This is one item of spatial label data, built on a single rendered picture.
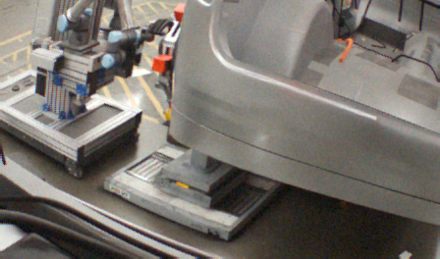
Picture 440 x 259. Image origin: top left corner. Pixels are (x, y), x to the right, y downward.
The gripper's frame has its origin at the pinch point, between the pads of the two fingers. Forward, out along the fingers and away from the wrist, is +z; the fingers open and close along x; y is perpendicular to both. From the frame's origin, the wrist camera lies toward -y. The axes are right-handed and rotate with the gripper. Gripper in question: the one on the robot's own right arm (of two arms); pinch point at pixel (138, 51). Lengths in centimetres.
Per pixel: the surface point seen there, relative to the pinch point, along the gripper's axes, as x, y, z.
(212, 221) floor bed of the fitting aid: -66, -75, -15
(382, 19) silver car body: -97, 16, 255
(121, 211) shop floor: -17, -83, -33
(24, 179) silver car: -112, 53, -233
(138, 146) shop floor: 21, -83, 52
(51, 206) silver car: -121, 53, -235
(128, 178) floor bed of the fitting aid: -5, -75, -6
